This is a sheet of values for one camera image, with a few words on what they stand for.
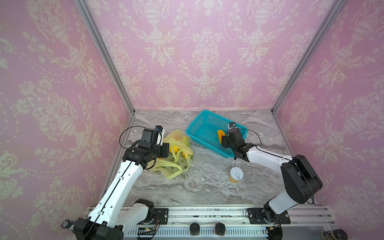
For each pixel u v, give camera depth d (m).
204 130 1.10
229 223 0.73
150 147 0.56
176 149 0.92
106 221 0.38
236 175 0.82
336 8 0.69
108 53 0.88
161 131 0.70
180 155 0.88
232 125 0.81
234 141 0.71
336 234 0.61
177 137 0.96
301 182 0.45
